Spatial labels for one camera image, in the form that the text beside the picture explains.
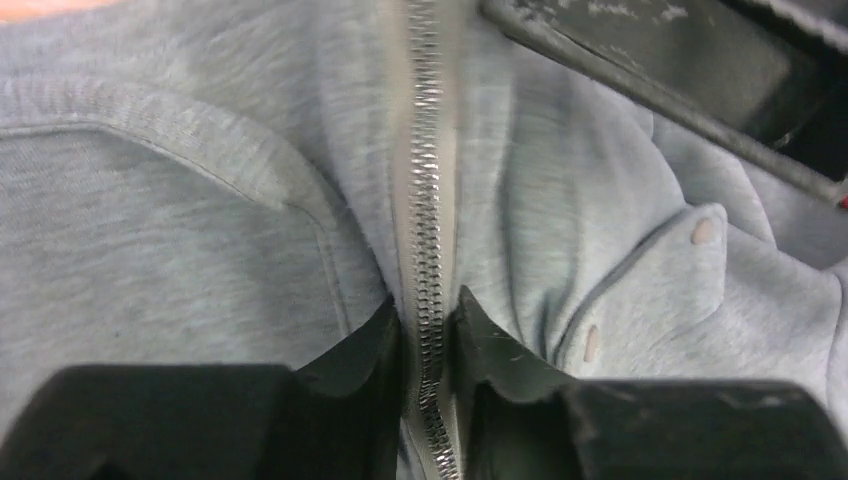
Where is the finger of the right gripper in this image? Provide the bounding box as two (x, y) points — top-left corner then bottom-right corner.
(480, 0), (847, 205)

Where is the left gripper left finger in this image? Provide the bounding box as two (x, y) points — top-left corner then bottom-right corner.
(1, 303), (403, 479)

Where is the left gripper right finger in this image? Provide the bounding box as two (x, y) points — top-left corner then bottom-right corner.
(453, 288), (847, 480)

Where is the grey zip-up jacket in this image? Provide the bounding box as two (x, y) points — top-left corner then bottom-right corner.
(1, 1), (847, 479)

